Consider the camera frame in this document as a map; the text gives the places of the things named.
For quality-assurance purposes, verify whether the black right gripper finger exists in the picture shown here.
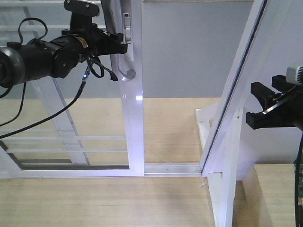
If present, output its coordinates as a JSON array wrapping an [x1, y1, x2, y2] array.
[[246, 112, 303, 130], [250, 82, 282, 111]]

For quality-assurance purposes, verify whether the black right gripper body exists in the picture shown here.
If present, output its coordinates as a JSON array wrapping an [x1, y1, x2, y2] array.
[[267, 75, 303, 130]]

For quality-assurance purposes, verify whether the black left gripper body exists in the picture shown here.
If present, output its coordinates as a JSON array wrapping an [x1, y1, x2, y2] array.
[[61, 23, 107, 62]]

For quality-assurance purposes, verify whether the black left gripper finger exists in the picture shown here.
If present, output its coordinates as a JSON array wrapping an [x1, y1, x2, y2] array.
[[105, 33, 128, 54]]

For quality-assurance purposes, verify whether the grey door handle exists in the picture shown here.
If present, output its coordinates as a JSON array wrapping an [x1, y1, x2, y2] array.
[[101, 0, 136, 82]]

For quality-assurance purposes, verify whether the white sliding glass door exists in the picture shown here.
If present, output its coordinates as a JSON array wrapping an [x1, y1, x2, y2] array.
[[0, 0, 144, 178]]

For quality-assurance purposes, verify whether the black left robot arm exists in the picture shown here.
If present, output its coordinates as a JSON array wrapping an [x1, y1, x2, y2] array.
[[0, 24, 127, 88]]

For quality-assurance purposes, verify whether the aluminium door floor track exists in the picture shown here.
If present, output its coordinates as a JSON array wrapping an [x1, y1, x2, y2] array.
[[144, 162, 202, 177]]

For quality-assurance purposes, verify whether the light wooden box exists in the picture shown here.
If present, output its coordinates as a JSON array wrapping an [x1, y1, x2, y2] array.
[[232, 164, 295, 227]]

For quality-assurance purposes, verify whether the white wooden support brace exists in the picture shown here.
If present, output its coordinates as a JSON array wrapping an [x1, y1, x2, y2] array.
[[196, 103, 243, 227]]

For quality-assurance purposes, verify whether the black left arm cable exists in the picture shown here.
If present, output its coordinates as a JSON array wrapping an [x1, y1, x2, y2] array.
[[0, 17, 118, 140]]

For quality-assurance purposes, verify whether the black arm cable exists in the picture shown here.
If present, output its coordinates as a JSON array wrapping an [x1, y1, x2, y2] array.
[[0, 17, 118, 140], [293, 137, 303, 227]]

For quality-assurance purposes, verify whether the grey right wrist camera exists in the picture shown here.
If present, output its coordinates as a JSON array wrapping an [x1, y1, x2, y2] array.
[[285, 65, 303, 86]]

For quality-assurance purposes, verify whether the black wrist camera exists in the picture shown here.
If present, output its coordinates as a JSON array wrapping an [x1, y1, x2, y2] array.
[[63, 0, 100, 30]]

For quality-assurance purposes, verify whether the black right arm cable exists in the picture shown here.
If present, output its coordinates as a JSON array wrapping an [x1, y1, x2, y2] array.
[[293, 137, 303, 227]]

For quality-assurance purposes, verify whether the white door frame post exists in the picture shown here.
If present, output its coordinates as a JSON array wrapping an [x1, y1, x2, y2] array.
[[200, 0, 292, 177]]

